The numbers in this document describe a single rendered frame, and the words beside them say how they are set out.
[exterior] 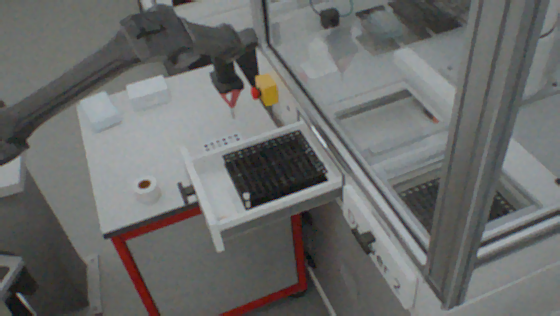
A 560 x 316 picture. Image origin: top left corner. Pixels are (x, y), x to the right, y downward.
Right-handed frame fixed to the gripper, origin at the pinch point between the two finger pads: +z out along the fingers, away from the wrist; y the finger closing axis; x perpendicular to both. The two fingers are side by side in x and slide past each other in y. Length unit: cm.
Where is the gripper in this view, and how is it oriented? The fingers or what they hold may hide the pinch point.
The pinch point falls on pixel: (231, 104)
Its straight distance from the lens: 152.0
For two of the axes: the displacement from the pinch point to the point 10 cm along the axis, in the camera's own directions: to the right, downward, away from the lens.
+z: 0.9, 7.2, 6.9
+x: -8.9, 3.7, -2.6
